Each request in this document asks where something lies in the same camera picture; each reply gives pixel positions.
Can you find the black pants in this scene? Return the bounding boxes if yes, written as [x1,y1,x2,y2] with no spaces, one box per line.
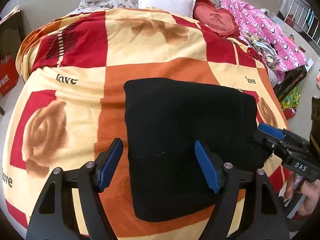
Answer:
[124,78,272,222]

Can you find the right hand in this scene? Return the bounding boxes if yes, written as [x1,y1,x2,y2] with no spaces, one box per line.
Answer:
[283,173,320,217]

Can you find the orange red rose blanket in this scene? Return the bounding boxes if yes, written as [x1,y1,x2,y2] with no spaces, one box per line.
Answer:
[2,8,289,239]

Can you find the colourful crumpled cloth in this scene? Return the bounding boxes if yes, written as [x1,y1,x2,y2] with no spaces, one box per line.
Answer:
[242,31,280,70]

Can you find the pink patterned quilt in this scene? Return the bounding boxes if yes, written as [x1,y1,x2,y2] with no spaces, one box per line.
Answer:
[220,0,307,83]

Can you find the red heart cushion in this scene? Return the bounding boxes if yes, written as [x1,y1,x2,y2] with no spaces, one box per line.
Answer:
[193,0,240,38]

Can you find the metal rack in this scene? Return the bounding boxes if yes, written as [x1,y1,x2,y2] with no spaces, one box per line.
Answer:
[284,0,319,47]

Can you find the red shopping bag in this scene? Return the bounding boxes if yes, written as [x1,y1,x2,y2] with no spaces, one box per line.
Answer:
[0,54,19,96]

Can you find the white pillow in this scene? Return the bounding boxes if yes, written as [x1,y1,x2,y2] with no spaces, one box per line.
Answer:
[138,0,196,18]

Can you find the dark wooden table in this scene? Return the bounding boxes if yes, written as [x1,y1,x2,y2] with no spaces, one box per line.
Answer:
[0,5,25,59]

